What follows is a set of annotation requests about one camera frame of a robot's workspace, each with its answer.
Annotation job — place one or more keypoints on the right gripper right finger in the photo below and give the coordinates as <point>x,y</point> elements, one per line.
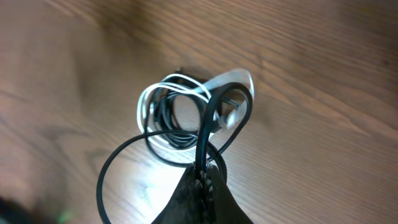
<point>220,205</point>

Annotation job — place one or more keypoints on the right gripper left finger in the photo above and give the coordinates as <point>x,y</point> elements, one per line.
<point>185,204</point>

